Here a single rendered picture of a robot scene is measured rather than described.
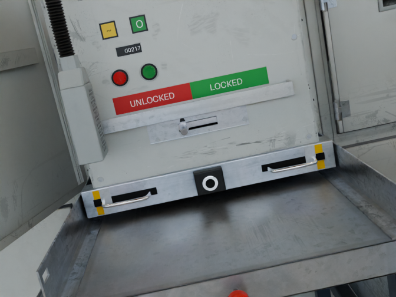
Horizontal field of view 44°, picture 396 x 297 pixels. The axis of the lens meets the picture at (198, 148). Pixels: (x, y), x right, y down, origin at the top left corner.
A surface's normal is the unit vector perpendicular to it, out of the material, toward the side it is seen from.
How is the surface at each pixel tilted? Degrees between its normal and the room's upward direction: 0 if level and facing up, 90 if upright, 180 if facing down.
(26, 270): 90
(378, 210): 0
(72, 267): 0
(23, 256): 90
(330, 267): 90
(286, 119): 90
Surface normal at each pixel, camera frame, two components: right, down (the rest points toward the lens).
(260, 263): -0.20, -0.95
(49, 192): 0.94, -0.12
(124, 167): 0.05, 0.23
